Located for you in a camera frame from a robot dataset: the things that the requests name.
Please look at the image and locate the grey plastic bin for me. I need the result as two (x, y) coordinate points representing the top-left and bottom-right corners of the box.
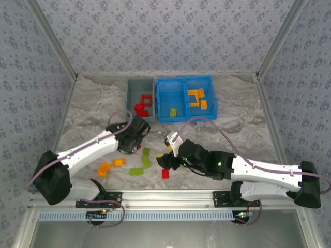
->
(125, 79), (158, 122)

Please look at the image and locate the black electronics board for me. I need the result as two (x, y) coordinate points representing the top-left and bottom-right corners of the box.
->
(86, 210), (108, 221)
(232, 210), (251, 223)

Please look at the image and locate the grey metal sheet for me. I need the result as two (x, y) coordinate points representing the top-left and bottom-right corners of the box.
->
(31, 209), (311, 248)

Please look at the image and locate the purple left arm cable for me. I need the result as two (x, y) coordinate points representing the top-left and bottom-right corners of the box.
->
(27, 111), (134, 229)

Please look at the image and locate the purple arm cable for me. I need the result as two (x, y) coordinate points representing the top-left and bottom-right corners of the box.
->
(174, 116), (331, 227)
(27, 111), (134, 229)

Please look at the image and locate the thin black right gripper wire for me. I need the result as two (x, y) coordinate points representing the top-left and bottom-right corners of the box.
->
(185, 165), (208, 177)

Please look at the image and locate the wide aluminium frame rail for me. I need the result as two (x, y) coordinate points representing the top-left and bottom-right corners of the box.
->
(28, 190), (310, 209)

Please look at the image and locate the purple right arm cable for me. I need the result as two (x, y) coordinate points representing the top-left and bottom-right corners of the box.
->
(174, 116), (331, 227)

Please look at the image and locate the slotted pale blue cable tray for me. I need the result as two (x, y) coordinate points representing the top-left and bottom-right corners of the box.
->
(38, 210), (235, 222)

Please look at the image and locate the orange lego frame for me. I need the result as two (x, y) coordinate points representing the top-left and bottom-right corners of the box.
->
(188, 89), (201, 104)

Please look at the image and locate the aluminium frame post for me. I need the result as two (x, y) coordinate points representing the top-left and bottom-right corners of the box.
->
(25, 0), (79, 79)
(257, 0), (310, 79)

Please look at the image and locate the aluminium frame leg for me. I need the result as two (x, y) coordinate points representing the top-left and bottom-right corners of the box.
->
(297, 208), (323, 248)
(12, 209), (39, 248)

